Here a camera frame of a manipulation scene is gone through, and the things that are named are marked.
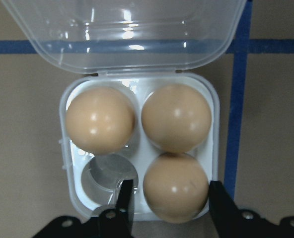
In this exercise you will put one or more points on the clear plastic egg box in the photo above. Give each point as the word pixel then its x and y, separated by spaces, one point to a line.
pixel 139 155

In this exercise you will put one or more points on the brown egg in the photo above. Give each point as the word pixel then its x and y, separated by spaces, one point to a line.
pixel 176 116
pixel 99 120
pixel 175 187

